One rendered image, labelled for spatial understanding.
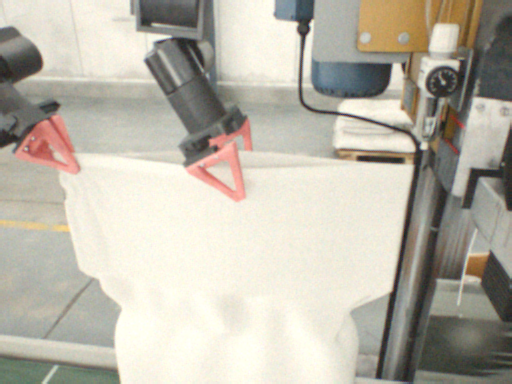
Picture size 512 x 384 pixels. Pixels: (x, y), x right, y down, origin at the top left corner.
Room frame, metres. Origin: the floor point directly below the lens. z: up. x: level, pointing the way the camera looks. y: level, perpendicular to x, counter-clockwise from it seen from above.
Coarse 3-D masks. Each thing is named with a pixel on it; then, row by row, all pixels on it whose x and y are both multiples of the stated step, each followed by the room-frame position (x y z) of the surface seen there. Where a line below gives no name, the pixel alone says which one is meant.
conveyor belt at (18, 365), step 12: (0, 360) 0.79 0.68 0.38; (12, 360) 0.78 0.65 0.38; (0, 372) 0.75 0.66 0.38; (12, 372) 0.75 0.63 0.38; (24, 372) 0.75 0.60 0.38; (36, 372) 0.75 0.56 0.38; (48, 372) 0.75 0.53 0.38; (60, 372) 0.75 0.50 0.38; (72, 372) 0.75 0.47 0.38; (84, 372) 0.75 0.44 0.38; (96, 372) 0.75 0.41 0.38; (108, 372) 0.75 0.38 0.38
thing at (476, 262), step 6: (468, 258) 1.48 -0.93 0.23; (474, 258) 1.48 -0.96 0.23; (480, 258) 1.48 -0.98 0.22; (486, 258) 1.49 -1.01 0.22; (468, 264) 1.48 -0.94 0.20; (474, 264) 1.48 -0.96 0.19; (480, 264) 1.49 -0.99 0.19; (468, 270) 1.48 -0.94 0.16; (474, 270) 1.48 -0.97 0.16; (480, 270) 1.49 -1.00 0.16; (480, 276) 1.49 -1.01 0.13
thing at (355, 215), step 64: (64, 192) 0.54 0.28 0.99; (128, 192) 0.51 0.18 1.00; (192, 192) 0.49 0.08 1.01; (256, 192) 0.48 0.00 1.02; (320, 192) 0.48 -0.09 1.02; (384, 192) 0.49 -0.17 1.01; (128, 256) 0.52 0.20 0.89; (192, 256) 0.49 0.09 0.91; (256, 256) 0.48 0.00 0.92; (320, 256) 0.48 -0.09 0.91; (384, 256) 0.49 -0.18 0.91; (128, 320) 0.48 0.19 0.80; (192, 320) 0.46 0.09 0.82; (256, 320) 0.45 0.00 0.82; (320, 320) 0.45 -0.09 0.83
